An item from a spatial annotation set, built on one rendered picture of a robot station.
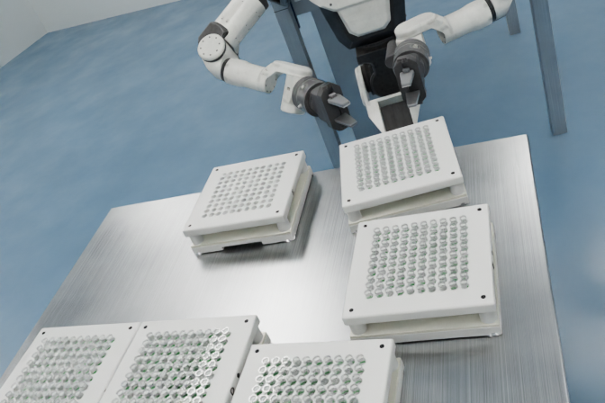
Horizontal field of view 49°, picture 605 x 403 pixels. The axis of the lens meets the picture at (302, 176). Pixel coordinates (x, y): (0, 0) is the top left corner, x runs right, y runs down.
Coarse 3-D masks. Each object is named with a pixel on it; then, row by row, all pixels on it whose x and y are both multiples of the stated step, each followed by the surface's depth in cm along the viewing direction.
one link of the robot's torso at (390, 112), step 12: (360, 72) 197; (360, 84) 196; (384, 96) 191; (396, 96) 191; (372, 108) 191; (384, 108) 194; (396, 108) 194; (408, 108) 193; (372, 120) 191; (384, 120) 195; (396, 120) 194; (408, 120) 193
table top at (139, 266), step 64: (320, 192) 153; (512, 192) 130; (128, 256) 158; (192, 256) 149; (256, 256) 141; (320, 256) 134; (512, 256) 116; (64, 320) 146; (128, 320) 138; (320, 320) 119; (512, 320) 105; (0, 384) 135; (448, 384) 99; (512, 384) 95
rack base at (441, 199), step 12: (432, 192) 134; (444, 192) 133; (384, 204) 136; (396, 204) 135; (408, 204) 133; (420, 204) 132; (432, 204) 132; (444, 204) 132; (456, 204) 131; (372, 216) 134; (384, 216) 134; (396, 216) 133
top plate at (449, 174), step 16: (400, 128) 150; (432, 128) 145; (352, 144) 151; (368, 144) 149; (384, 144) 146; (400, 144) 144; (416, 144) 142; (448, 144) 138; (352, 160) 145; (448, 160) 133; (352, 176) 140; (416, 176) 132; (432, 176) 130; (448, 176) 129; (352, 192) 136; (368, 192) 134; (384, 192) 132; (400, 192) 130; (416, 192) 130; (352, 208) 133
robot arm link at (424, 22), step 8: (416, 16) 168; (424, 16) 166; (432, 16) 164; (440, 16) 166; (400, 24) 168; (408, 24) 166; (416, 24) 164; (424, 24) 163; (432, 24) 164; (440, 24) 164; (448, 24) 165; (400, 32) 164; (408, 32) 164; (416, 32) 164; (440, 32) 168; (448, 32) 165; (448, 40) 167
